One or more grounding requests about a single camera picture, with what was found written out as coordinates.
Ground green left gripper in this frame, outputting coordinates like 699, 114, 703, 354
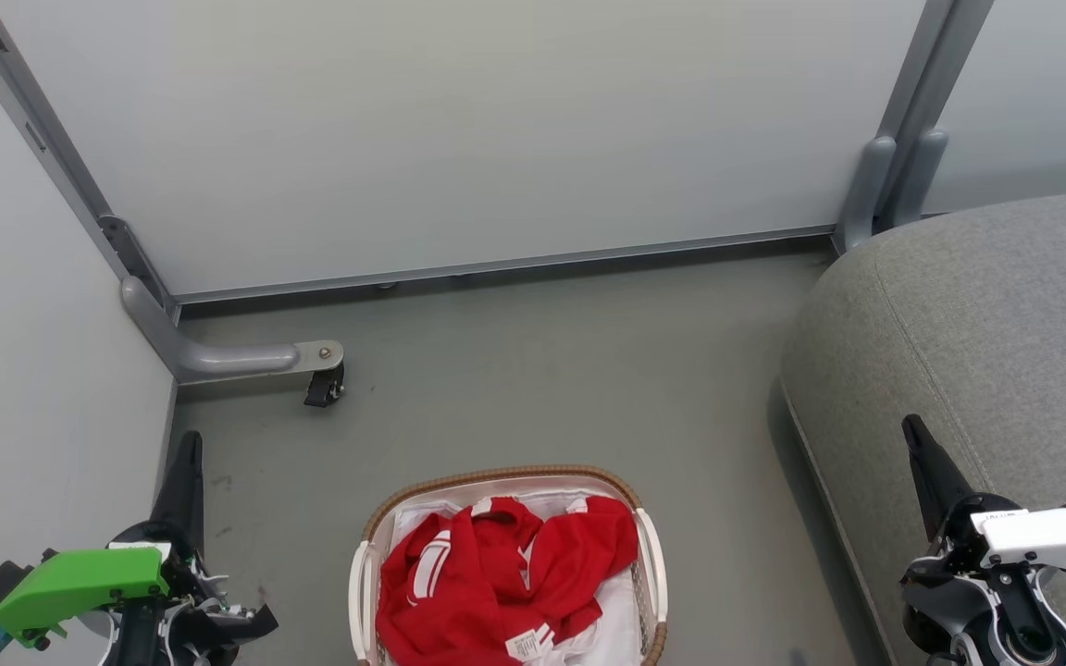
0, 430, 279, 648

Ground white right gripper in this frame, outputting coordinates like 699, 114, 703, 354
901, 414, 1066, 579

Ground red shirt with white stripes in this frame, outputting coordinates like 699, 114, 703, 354
376, 498, 557, 666

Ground grey fabric sofa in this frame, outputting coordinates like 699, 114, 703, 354
779, 188, 1066, 666

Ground black caster wheel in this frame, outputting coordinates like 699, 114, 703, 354
304, 364, 347, 409

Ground white cloth basket liner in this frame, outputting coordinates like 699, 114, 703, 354
383, 490, 647, 666

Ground grey partition post with foot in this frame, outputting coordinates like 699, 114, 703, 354
0, 0, 345, 386

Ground wicker laundry basket white handles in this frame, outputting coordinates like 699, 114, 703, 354
349, 464, 669, 666

